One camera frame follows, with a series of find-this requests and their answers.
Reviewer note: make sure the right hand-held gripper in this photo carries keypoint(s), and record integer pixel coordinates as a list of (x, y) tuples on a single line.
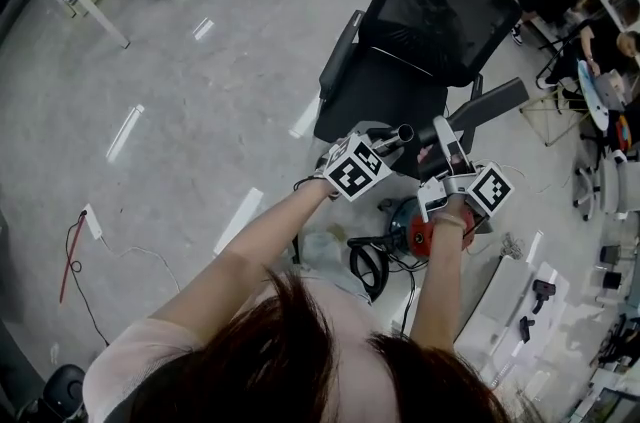
[(490, 188)]

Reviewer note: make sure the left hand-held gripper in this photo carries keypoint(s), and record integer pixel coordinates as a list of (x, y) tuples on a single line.
[(357, 171)]

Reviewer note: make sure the silver metal vacuum tube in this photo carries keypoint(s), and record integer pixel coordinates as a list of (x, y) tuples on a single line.
[(400, 137)]

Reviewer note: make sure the black vacuum nozzle attachment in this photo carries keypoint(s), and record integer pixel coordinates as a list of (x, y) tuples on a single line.
[(490, 106)]

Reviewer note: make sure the person's left forearm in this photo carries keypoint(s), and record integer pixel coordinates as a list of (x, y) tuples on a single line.
[(250, 241)]

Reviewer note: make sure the person's right forearm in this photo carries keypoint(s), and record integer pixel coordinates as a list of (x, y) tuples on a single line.
[(440, 286)]

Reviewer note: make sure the red vacuum cleaner canister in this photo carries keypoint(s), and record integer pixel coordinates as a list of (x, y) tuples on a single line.
[(420, 236)]

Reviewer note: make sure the black mesh office chair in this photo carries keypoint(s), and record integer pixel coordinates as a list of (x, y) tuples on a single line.
[(400, 76)]

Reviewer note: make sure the person's beige right shoe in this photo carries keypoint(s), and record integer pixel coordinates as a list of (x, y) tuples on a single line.
[(335, 231)]

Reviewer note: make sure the person's grey jeans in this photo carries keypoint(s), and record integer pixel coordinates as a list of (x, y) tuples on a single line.
[(325, 256)]

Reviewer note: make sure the white low bench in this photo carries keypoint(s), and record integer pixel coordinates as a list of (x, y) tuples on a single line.
[(505, 291)]

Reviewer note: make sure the round blue folding table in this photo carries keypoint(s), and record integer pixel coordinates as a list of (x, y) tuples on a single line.
[(592, 96)]

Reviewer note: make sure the black brush attachment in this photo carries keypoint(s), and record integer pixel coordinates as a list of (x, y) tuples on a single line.
[(545, 286)]

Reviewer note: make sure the white office chair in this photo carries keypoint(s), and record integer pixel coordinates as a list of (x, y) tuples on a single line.
[(615, 181)]

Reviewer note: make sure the silver laptop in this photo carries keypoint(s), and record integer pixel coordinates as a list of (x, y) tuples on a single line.
[(611, 88)]

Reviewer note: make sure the orange and blue bag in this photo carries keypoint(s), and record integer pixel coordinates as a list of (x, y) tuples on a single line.
[(623, 131)]

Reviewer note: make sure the small black crevice attachment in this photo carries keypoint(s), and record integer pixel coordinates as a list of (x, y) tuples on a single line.
[(526, 328)]

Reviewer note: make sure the black cup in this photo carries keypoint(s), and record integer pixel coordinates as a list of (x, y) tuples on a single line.
[(610, 254), (612, 281)]

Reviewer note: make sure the white power strip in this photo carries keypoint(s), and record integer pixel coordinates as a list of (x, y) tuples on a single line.
[(92, 221)]

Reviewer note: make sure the person's pink shirt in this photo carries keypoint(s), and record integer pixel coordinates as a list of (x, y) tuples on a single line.
[(120, 361)]

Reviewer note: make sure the black round device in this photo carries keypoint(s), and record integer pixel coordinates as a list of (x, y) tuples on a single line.
[(65, 388)]

